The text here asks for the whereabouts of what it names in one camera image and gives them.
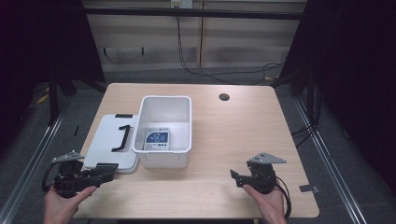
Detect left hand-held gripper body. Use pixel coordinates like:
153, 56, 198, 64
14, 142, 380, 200
50, 150, 103, 200

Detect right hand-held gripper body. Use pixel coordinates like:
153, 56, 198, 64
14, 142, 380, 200
246, 151, 288, 195

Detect person's left hand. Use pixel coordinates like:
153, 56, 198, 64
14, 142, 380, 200
43, 185, 98, 224

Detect person's right hand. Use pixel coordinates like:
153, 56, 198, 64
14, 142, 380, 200
242, 183, 288, 224

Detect grey tape strip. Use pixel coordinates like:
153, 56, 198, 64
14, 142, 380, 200
298, 184, 321, 194

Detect blue and white packet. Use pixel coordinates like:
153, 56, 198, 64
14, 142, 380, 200
143, 126, 172, 151

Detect white plastic storage box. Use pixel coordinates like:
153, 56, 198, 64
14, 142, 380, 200
131, 94, 193, 170

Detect black metal stand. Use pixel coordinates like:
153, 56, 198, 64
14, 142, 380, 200
47, 73, 61, 127

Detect yellow tape strip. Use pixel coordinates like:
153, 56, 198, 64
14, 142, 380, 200
35, 92, 50, 105

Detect black curtain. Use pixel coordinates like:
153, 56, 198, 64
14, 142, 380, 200
0, 0, 106, 150
270, 0, 396, 194

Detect black horizontal metal bar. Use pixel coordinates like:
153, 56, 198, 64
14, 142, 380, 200
83, 7, 307, 21

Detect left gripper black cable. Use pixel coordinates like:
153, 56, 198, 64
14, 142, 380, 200
41, 161, 64, 193

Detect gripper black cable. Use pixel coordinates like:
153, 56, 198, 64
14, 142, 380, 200
275, 175, 292, 220
41, 161, 64, 193

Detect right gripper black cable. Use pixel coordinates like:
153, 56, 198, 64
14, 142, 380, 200
275, 175, 292, 220

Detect white lid with black handle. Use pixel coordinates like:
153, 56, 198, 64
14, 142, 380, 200
82, 113, 140, 175

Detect metal floor rail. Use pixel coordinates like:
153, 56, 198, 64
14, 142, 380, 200
293, 97, 368, 224
0, 102, 71, 224

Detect black floor cables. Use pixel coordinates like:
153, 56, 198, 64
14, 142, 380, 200
290, 83, 323, 149

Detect black wall cable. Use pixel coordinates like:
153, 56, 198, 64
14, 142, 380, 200
176, 16, 285, 86

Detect white wall power outlet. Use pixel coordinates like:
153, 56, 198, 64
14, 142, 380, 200
170, 0, 193, 9

